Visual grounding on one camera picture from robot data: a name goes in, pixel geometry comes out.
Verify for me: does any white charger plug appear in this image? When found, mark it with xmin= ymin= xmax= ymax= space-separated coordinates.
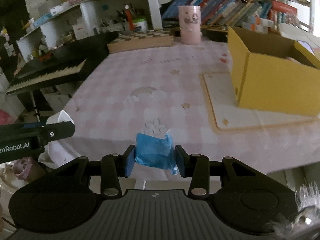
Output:
xmin=46 ymin=110 xmax=74 ymax=125

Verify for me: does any pink checkered table mat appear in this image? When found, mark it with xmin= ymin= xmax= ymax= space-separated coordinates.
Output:
xmin=49 ymin=41 xmax=319 ymax=173

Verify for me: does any black Yamaha keyboard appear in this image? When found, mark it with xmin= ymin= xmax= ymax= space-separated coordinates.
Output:
xmin=6 ymin=32 xmax=118 ymax=95

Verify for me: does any yellow cardboard box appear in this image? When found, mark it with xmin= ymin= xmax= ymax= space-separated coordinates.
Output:
xmin=228 ymin=27 xmax=319 ymax=116

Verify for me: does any wooden chess board box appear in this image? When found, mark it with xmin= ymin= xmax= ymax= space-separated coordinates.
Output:
xmin=108 ymin=30 xmax=174 ymax=53

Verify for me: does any dark wooden case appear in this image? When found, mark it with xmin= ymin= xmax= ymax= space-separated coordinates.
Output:
xmin=201 ymin=26 xmax=228 ymax=43

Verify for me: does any white green-lid jar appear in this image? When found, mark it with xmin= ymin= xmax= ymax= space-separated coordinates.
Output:
xmin=132 ymin=18 xmax=148 ymax=32

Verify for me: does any red white-capped bottle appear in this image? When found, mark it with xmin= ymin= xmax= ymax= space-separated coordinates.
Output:
xmin=125 ymin=5 xmax=135 ymax=31

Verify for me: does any pink cylindrical container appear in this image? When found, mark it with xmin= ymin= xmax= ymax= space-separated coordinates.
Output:
xmin=178 ymin=5 xmax=202 ymax=45

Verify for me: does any black smartphone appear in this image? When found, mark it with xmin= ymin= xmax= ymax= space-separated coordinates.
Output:
xmin=297 ymin=40 xmax=319 ymax=57

